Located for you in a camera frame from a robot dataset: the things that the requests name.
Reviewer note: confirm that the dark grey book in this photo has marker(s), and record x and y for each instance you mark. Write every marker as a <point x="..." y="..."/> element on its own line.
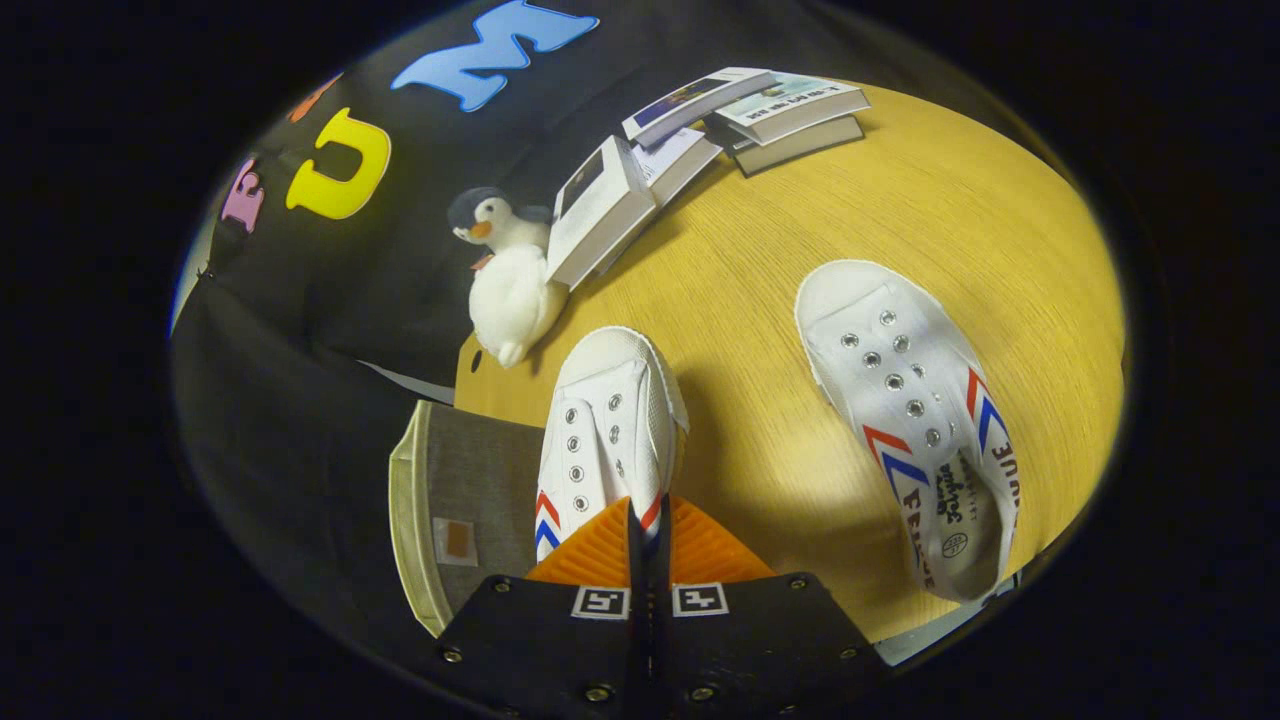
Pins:
<point x="800" y="148"/>

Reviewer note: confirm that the beige grey fabric storage box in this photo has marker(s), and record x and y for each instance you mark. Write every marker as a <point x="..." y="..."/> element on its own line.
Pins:
<point x="480" y="470"/>

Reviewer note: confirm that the white plush toy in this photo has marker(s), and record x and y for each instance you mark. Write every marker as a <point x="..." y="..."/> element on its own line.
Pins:
<point x="515" y="305"/>

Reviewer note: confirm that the book with blue picture cover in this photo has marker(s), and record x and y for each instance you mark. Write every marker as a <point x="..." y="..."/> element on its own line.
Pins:
<point x="690" y="100"/>

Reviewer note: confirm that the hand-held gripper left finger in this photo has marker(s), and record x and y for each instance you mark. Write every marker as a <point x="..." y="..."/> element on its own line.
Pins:
<point x="560" y="650"/>

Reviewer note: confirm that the black backdrop cloth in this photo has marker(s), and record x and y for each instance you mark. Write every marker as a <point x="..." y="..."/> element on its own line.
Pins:
<point x="330" y="330"/>

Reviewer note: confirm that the white canvas shoe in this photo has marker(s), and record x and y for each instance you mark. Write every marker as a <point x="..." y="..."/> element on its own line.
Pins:
<point x="610" y="400"/>
<point x="880" y="330"/>

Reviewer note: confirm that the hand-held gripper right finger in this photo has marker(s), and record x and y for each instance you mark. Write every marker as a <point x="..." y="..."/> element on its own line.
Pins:
<point x="760" y="640"/>

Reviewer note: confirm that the book with pale teal cover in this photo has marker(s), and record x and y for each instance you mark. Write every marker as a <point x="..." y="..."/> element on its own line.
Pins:
<point x="800" y="105"/>

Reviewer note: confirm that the plain white book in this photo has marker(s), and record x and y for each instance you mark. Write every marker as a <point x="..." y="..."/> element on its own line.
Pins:
<point x="680" y="160"/>

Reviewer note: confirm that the penguin plush toy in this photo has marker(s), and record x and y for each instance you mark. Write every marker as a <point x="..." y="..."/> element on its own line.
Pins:
<point x="500" y="225"/>

